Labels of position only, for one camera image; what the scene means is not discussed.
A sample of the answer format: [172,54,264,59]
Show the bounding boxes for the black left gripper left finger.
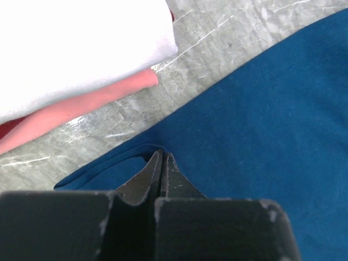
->
[1,151,163,260]

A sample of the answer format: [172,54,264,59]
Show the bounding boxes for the red folded t-shirt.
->
[0,8,175,140]

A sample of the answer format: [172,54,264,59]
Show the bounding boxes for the white folded t-shirt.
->
[0,0,179,125]

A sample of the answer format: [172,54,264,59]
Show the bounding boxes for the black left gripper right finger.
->
[154,154,301,260]

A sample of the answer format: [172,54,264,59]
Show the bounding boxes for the pink folded t-shirt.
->
[1,69,158,154]

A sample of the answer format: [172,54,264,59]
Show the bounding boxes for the blue t-shirt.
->
[54,10,347,260]

